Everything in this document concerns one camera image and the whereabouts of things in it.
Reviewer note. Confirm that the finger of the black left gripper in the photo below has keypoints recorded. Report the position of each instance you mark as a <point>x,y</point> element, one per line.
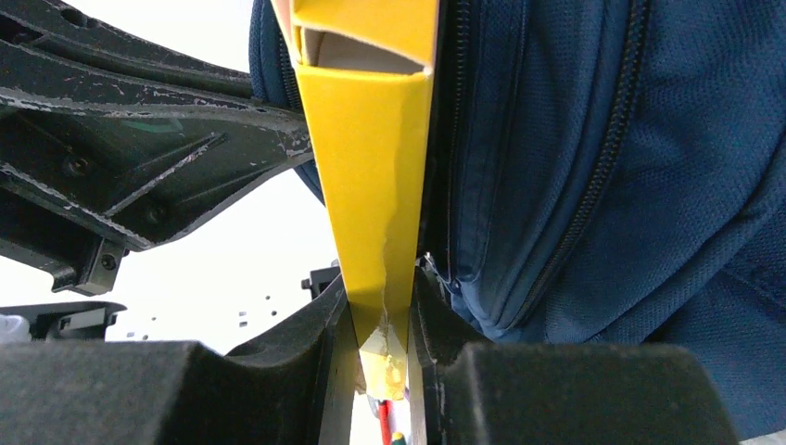
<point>111,144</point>

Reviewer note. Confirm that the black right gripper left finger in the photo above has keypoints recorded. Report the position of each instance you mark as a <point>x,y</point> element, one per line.
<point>293,384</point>

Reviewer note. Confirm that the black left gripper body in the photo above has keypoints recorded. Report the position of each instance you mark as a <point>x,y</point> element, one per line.
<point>43,319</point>

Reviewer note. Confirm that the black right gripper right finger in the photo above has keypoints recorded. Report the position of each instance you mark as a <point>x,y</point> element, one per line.
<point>465,389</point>

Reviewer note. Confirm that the navy blue student backpack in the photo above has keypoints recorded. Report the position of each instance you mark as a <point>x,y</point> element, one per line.
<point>614,171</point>

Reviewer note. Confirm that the colourful crayon box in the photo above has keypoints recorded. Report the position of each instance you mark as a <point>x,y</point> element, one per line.
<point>365,74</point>

